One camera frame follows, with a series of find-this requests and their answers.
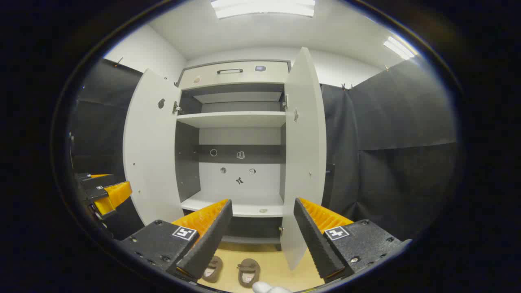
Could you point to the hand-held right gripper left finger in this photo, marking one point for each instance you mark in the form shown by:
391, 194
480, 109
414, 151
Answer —
207, 240

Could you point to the large ceiling light panel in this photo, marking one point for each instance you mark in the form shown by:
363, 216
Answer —
264, 8

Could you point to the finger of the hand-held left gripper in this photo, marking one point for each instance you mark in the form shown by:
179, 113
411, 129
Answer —
99, 180
118, 193

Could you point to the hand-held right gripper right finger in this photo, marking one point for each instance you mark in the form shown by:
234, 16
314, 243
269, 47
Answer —
315, 240

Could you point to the white cabinet drawer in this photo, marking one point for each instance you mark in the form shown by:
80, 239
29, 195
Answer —
244, 79

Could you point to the brown fuzzy shoe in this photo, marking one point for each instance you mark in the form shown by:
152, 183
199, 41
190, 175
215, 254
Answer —
213, 270
248, 270

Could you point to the black backdrop cloth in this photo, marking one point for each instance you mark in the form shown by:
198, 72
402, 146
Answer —
399, 122

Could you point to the white cabinet door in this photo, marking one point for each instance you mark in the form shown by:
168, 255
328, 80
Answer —
150, 154
305, 162

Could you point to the white shoe cabinet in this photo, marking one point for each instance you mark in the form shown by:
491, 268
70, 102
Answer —
236, 120

